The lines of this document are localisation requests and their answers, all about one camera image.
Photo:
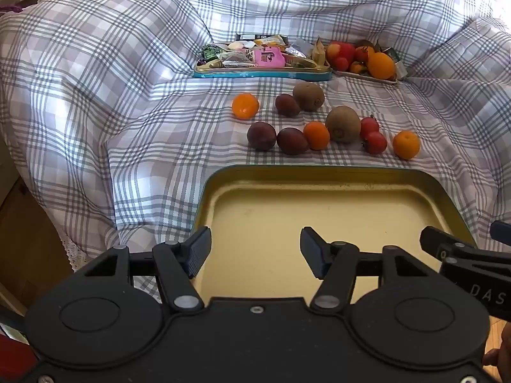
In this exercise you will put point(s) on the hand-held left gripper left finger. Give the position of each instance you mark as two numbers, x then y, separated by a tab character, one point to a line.
199	253

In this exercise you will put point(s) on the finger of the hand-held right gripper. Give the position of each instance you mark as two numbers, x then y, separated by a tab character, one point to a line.
502	231
433	239

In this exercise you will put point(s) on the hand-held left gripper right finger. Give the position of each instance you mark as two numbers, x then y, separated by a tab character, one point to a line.
313	253

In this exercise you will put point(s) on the gold metal tray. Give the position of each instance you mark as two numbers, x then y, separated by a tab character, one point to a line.
279	215

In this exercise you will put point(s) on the small orange tangerine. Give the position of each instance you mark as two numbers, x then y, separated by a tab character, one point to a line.
245	105
316	135
406	145

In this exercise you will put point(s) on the red cherry tomato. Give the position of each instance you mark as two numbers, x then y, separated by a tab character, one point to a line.
369	127
375	143

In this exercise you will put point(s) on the dark purple passion fruit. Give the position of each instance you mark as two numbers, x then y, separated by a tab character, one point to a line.
261	136
292	141
287	105

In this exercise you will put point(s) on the brown kiwi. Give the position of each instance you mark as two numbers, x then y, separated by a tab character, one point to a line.
308	96
342	123

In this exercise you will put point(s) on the person's right hand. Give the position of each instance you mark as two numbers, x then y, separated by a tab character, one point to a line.
505	351

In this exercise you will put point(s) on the white lace cloth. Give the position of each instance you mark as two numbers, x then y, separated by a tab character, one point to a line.
76	253

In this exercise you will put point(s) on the grey plaid blanket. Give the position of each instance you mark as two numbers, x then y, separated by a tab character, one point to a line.
159	87

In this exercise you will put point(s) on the large orange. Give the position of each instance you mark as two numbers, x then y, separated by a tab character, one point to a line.
381	65

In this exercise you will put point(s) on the white plate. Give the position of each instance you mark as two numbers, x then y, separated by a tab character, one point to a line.
351	75

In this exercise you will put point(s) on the green white can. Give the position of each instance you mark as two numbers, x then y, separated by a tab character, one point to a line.
395	58

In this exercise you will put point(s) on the teal metal tray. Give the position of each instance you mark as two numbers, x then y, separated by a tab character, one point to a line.
259	74

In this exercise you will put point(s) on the small tangerine on plate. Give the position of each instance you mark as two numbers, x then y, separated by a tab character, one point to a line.
357	68

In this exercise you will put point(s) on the small red round fruit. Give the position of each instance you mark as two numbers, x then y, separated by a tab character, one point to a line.
341	63

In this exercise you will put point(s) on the red tomato with stem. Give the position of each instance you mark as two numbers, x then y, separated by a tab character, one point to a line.
362	54

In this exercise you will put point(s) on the pile of snack packets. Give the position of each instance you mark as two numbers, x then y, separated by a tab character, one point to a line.
239	58

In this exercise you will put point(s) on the red yellow apple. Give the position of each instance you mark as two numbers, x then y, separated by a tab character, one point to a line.
341	51

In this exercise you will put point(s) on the brown round fruit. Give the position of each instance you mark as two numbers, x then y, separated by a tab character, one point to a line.
365	43

